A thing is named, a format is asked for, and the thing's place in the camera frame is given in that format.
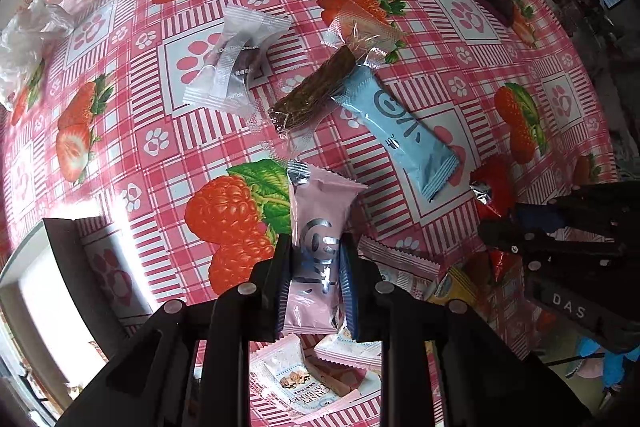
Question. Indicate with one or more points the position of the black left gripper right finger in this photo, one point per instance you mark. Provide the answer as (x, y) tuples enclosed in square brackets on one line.
[(481, 381)]

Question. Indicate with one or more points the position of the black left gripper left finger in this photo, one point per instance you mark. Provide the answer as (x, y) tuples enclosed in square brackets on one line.
[(190, 365)]

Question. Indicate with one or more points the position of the white cranberry crispy packet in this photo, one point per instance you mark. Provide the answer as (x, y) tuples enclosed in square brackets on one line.
[(294, 385)]

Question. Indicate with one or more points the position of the pink snack packet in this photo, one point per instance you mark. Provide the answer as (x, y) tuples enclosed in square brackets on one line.
[(320, 204)]

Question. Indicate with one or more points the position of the translucent white snack packet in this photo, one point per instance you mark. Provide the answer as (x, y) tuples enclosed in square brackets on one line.
[(228, 69)]

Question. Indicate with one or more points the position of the red foil snack packet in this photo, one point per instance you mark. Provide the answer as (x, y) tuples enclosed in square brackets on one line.
[(492, 186)]

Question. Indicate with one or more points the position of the yellow snack packet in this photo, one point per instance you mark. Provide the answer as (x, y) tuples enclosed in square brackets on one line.
[(455, 284)]

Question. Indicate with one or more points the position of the blue glove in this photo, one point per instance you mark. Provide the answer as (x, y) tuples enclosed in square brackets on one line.
[(593, 362)]

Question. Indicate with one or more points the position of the white cardboard box tray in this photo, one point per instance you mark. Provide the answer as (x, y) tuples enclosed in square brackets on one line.
[(68, 303)]

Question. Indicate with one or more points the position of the light blue snack packet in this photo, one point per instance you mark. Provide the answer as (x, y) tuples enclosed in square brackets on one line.
[(427, 160)]

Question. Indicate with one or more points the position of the brown bar in clear wrapper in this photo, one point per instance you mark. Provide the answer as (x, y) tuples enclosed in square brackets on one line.
[(358, 39)]

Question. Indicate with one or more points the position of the white plastic bag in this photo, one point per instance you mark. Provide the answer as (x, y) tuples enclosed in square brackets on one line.
[(23, 43)]

